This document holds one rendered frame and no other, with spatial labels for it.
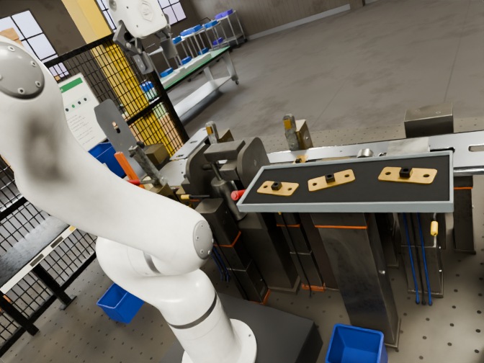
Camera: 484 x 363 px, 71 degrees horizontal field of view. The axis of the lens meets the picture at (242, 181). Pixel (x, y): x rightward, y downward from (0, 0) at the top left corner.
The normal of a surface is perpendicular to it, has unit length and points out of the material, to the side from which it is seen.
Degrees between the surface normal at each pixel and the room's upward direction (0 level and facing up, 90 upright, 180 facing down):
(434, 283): 90
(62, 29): 90
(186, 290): 34
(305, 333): 3
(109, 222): 102
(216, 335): 92
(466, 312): 0
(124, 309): 90
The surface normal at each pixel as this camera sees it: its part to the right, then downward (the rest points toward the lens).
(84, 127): 0.83, -0.05
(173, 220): 0.64, -0.41
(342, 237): -0.42, 0.59
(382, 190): -0.36, -0.80
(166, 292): 0.14, -0.61
